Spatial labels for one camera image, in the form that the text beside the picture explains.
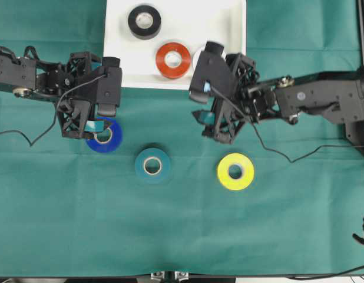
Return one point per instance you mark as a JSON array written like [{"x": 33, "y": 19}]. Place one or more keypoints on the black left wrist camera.
[{"x": 106, "y": 91}]

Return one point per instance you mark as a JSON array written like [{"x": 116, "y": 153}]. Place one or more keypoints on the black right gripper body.
[{"x": 251, "y": 102}]

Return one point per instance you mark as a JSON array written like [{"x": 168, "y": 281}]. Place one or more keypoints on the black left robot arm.
[{"x": 18, "y": 74}]

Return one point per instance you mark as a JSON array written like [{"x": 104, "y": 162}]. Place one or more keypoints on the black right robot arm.
[{"x": 338, "y": 96}]

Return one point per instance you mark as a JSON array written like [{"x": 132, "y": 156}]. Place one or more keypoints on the teal tape roll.
[{"x": 152, "y": 166}]

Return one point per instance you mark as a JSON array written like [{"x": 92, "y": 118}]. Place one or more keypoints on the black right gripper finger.
[{"x": 204, "y": 116}]

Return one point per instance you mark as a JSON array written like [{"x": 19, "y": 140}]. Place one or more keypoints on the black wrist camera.
[
  {"x": 212, "y": 72},
  {"x": 106, "y": 91}
]

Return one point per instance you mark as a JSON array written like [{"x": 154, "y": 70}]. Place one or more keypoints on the white tape roll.
[{"x": 196, "y": 57}]

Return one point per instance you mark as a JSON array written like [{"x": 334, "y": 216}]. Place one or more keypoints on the red tape roll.
[{"x": 173, "y": 60}]

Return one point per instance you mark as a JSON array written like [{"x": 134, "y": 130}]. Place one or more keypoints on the yellow tape roll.
[{"x": 235, "y": 171}]

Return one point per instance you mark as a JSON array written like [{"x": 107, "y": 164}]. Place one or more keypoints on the white plastic tray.
[{"x": 191, "y": 23}]

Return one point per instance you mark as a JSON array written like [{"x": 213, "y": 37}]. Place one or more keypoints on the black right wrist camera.
[{"x": 212, "y": 72}]

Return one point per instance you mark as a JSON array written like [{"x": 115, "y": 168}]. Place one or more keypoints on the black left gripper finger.
[{"x": 96, "y": 126}]

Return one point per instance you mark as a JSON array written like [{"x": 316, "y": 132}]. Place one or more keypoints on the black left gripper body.
[{"x": 66, "y": 86}]

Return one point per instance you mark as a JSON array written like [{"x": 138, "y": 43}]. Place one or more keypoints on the green table cloth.
[{"x": 67, "y": 211}]

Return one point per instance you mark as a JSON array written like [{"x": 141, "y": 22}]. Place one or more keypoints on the blue tape roll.
[{"x": 107, "y": 141}]

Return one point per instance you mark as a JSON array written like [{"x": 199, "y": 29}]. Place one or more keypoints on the black tape roll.
[{"x": 144, "y": 22}]

